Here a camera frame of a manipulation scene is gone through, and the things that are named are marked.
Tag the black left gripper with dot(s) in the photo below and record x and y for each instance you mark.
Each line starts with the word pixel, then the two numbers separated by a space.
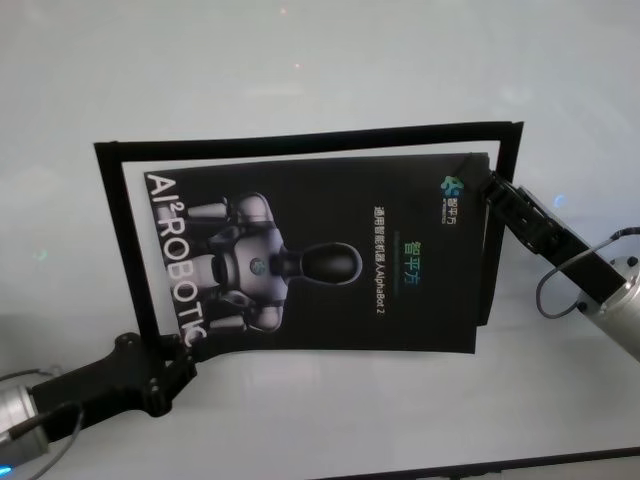
pixel 110 380

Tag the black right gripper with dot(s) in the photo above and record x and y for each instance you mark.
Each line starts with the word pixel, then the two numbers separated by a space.
pixel 555 235

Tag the black robot print poster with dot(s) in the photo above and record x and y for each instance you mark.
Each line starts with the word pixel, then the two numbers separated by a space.
pixel 325 250

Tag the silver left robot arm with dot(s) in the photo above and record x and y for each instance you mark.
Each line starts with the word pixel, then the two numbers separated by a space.
pixel 17 415

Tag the black tape rectangle frame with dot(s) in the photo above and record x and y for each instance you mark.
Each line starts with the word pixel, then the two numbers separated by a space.
pixel 107 200

